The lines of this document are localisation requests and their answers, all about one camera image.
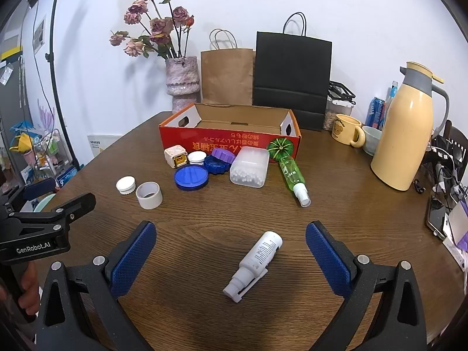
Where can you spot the yellow bear mug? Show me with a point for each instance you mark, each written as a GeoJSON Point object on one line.
{"type": "Point", "coordinates": [343, 129]}

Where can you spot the person's left hand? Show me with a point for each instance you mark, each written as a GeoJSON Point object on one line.
{"type": "Point", "coordinates": [29, 285]}

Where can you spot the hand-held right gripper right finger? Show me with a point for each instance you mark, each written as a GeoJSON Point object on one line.
{"type": "Point", "coordinates": [325, 259]}

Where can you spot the yellow thermos jug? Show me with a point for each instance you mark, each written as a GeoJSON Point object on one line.
{"type": "Point", "coordinates": [402, 135]}

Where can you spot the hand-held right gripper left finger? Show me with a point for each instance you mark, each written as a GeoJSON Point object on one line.
{"type": "Point", "coordinates": [135, 259]}

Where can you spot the dark wooden chair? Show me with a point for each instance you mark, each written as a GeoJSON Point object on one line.
{"type": "Point", "coordinates": [455, 131]}

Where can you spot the purple white packet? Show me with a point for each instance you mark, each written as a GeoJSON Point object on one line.
{"type": "Point", "coordinates": [459, 223]}

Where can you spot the blue drink can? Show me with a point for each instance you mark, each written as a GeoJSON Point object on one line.
{"type": "Point", "coordinates": [376, 111]}

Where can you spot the black smartphone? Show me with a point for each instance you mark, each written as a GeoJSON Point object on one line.
{"type": "Point", "coordinates": [435, 219]}

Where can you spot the orange cardboard box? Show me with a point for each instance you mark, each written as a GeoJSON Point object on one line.
{"type": "Point", "coordinates": [219, 142]}

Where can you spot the blue toothed jar cap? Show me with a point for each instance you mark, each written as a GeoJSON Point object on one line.
{"type": "Point", "coordinates": [215, 167]}

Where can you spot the black light stand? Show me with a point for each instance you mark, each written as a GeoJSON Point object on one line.
{"type": "Point", "coordinates": [51, 62]}

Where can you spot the purple toothed cap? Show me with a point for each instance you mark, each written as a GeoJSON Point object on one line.
{"type": "Point", "coordinates": [223, 154]}

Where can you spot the black paper bag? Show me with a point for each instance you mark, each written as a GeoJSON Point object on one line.
{"type": "Point", "coordinates": [292, 73]}

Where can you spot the white spray bottle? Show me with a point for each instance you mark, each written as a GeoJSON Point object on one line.
{"type": "Point", "coordinates": [261, 252]}

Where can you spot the green spray bottle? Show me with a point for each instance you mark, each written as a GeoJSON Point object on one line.
{"type": "Point", "coordinates": [291, 173]}

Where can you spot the mint green basin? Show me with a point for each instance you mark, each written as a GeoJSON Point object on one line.
{"type": "Point", "coordinates": [45, 201]}

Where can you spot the clear plastic box white beads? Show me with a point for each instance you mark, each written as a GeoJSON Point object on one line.
{"type": "Point", "coordinates": [248, 168]}

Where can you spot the dried pink flowers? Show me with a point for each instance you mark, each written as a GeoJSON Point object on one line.
{"type": "Point", "coordinates": [161, 25]}

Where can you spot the blue white carton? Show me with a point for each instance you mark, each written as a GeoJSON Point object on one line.
{"type": "Point", "coordinates": [67, 177]}

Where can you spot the small white cap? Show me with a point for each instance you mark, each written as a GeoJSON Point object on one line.
{"type": "Point", "coordinates": [196, 157]}

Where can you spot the small white cup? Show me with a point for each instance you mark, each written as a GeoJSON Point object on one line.
{"type": "Point", "coordinates": [126, 184]}

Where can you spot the white tape roll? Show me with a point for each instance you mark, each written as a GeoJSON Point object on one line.
{"type": "Point", "coordinates": [150, 201]}

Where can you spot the white booklet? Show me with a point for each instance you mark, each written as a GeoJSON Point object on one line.
{"type": "Point", "coordinates": [98, 144]}

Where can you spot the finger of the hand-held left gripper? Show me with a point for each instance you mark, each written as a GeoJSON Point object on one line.
{"type": "Point", "coordinates": [38, 187]}
{"type": "Point", "coordinates": [78, 204]}

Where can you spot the clear bottle blue cap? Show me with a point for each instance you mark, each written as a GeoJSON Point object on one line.
{"type": "Point", "coordinates": [392, 93]}

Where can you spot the white cube box yellow latch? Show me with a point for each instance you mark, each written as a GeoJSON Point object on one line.
{"type": "Point", "coordinates": [172, 155]}

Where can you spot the pink marbled vase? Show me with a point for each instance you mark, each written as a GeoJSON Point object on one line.
{"type": "Point", "coordinates": [181, 80]}

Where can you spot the blue round lid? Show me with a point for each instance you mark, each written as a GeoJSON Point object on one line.
{"type": "Point", "coordinates": [191, 177]}

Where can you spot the brown paper bag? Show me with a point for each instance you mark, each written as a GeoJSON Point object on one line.
{"type": "Point", "coordinates": [226, 76]}

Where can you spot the pale green cup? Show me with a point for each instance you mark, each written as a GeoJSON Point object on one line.
{"type": "Point", "coordinates": [371, 140]}

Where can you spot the clear jar black clips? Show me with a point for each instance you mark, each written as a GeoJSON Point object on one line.
{"type": "Point", "coordinates": [338, 111]}

